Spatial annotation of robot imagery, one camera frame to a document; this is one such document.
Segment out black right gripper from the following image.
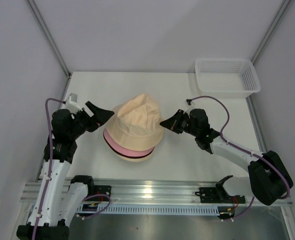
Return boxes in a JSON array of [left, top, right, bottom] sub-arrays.
[[160, 109, 199, 137]]

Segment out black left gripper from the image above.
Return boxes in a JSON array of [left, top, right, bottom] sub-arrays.
[[68, 101, 114, 139]]

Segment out black bucket hat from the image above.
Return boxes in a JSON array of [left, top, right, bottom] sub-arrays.
[[111, 147, 155, 162]]

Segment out beige hat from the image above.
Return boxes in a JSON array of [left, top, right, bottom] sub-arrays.
[[103, 93, 165, 152]]

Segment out cream bucket hat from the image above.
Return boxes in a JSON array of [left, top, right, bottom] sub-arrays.
[[116, 148, 154, 163]]

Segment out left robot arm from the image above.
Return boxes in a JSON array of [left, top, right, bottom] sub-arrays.
[[16, 100, 114, 240]]

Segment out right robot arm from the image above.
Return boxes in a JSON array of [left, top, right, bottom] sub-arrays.
[[160, 108, 294, 206]]

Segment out white plastic basket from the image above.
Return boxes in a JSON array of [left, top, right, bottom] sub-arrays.
[[195, 58, 261, 99]]

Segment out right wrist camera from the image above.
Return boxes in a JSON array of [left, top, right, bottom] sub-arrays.
[[184, 99, 196, 115]]

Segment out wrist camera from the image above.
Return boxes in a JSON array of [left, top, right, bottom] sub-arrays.
[[64, 93, 82, 114], [184, 99, 196, 115]]

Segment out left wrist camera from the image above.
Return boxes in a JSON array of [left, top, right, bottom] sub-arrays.
[[64, 93, 82, 114]]

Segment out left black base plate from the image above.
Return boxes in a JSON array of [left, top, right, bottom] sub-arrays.
[[87, 185, 112, 202]]

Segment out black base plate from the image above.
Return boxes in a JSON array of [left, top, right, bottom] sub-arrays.
[[87, 185, 112, 202], [194, 187, 246, 204]]

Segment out aluminium mounting rail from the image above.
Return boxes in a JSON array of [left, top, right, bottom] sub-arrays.
[[20, 178, 293, 207]]

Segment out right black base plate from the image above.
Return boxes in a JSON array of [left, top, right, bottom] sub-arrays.
[[194, 187, 246, 204]]

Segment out white slotted cable duct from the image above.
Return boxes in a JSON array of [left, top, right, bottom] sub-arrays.
[[76, 204, 221, 216]]

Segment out left aluminium frame post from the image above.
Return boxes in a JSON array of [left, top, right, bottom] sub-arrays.
[[25, 0, 71, 78]]

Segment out aluminium frame post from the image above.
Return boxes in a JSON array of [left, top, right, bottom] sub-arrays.
[[25, 0, 71, 78], [250, 0, 294, 66]]

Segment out right aluminium frame post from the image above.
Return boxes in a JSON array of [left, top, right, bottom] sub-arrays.
[[250, 0, 294, 66]]

